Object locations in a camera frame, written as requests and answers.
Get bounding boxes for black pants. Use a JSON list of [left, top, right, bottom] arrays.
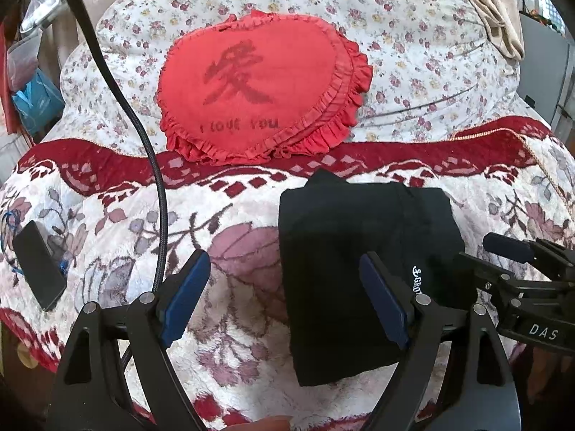
[[278, 168, 478, 388]]

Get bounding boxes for blue plastic bag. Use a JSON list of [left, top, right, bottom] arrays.
[[11, 69, 66, 138]]

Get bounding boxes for person's left hand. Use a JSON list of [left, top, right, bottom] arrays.
[[236, 415, 294, 431]]

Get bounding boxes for floral bed sheet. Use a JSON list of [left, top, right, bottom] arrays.
[[60, 0, 536, 156]]

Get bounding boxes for thin blue cord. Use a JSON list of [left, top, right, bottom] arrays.
[[0, 210, 21, 275]]

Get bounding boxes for grey cabinet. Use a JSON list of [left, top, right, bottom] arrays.
[[518, 11, 575, 127]]

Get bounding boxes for red and white printed blanket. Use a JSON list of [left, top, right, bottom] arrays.
[[0, 116, 575, 431]]

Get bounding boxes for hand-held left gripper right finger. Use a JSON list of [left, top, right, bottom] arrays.
[[358, 252, 526, 431]]

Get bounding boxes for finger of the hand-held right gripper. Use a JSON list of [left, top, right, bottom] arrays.
[[482, 232, 575, 279], [458, 254, 522, 295]]

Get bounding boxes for beige cloth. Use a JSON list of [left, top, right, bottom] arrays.
[[453, 0, 526, 60]]

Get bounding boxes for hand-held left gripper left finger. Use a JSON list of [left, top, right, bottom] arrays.
[[45, 250, 212, 431]]

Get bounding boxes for black smartphone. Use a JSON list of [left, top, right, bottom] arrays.
[[12, 220, 68, 312]]

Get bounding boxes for red heart-shaped frilled pillow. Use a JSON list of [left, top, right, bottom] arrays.
[[157, 9, 374, 165]]

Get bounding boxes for clear plastic bag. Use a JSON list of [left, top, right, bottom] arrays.
[[6, 31, 46, 92]]

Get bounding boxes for black cable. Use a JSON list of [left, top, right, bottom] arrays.
[[42, 0, 170, 371]]

